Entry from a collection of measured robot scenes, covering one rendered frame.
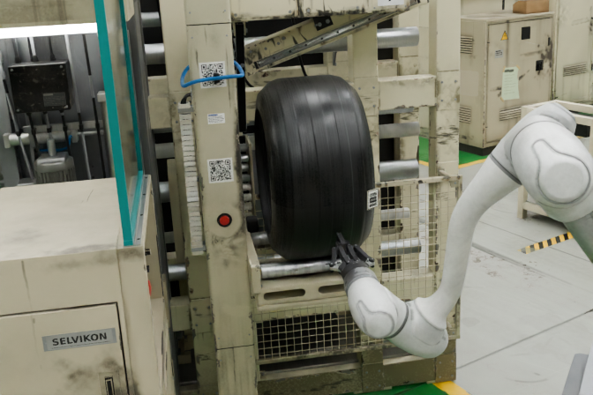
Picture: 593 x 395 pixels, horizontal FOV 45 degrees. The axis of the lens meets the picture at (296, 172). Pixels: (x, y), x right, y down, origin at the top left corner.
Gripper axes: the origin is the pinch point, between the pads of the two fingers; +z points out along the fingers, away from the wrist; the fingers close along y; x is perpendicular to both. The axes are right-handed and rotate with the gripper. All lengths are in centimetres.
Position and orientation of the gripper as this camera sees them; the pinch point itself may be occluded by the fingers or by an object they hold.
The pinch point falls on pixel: (341, 242)
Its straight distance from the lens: 209.9
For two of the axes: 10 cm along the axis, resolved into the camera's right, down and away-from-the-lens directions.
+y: -9.9, 0.9, -1.4
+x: 0.3, 9.1, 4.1
